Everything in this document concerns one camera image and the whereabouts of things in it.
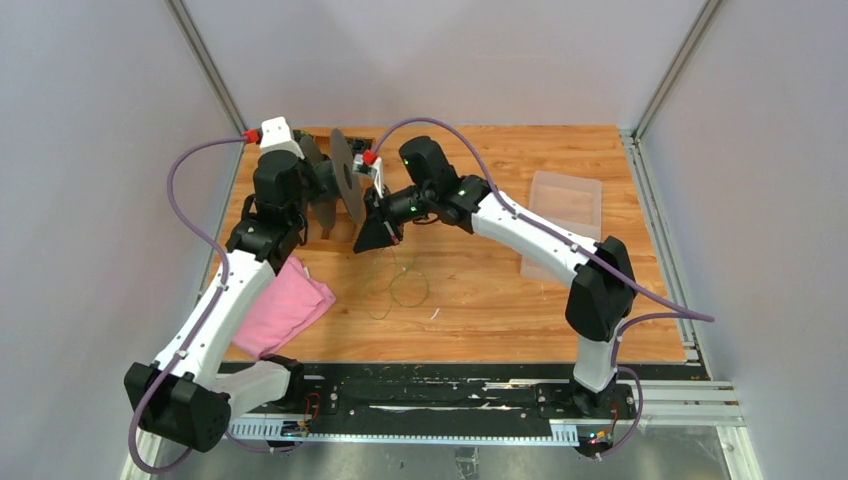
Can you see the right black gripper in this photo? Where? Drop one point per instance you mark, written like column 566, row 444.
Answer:
column 379, row 229

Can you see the wooden compartment tray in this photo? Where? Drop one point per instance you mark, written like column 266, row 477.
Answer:
column 344, row 230

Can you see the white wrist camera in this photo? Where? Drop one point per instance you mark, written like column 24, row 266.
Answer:
column 276, row 135
column 370, row 164

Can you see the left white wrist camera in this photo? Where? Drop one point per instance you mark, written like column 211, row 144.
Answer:
column 276, row 135

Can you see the clear plastic box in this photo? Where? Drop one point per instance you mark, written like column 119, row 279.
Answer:
column 570, row 202

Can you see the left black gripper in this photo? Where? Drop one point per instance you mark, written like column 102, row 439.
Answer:
column 314, row 186

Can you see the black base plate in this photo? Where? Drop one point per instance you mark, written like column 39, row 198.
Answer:
column 505, row 399

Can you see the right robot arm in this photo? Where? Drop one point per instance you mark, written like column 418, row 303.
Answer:
column 596, row 273

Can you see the black cable spool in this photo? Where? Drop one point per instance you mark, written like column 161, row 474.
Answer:
column 336, row 180

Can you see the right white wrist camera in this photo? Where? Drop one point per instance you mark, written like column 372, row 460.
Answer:
column 370, row 164

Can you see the pink cloth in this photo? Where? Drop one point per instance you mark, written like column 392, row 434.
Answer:
column 292, row 302

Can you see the slotted aluminium cable duct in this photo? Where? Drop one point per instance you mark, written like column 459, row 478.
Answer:
column 279, row 430

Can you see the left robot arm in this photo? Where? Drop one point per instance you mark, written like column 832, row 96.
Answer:
column 225, row 361

